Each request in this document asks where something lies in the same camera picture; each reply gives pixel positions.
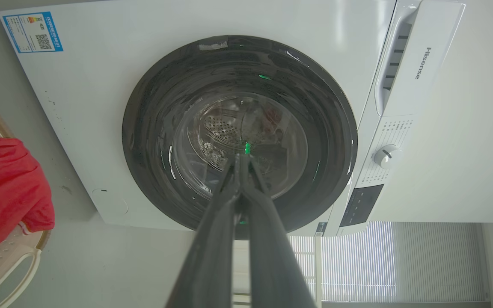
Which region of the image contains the white Hisense washing machine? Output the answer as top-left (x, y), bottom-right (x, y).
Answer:
top-left (0, 0), bottom-right (466, 237)

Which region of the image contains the red garment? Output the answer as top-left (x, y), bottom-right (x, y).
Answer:
top-left (0, 137), bottom-right (55, 250)

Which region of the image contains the blue energy label sticker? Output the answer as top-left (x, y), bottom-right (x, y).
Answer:
top-left (2, 12), bottom-right (64, 54)

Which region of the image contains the beige plastic laundry basket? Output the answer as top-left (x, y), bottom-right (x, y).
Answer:
top-left (0, 92), bottom-right (52, 308)

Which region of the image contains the white detergent drawer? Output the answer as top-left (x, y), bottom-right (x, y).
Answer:
top-left (374, 0), bottom-right (466, 117)

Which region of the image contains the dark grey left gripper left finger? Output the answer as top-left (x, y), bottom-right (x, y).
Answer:
top-left (166, 154), bottom-right (243, 308)

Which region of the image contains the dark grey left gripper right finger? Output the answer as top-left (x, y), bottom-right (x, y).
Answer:
top-left (241, 155), bottom-right (316, 308)

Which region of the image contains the white washer control dial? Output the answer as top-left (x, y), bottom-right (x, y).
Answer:
top-left (374, 144), bottom-right (402, 169)

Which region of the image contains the round dark glass washer door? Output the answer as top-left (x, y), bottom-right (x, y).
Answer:
top-left (122, 35), bottom-right (358, 240)

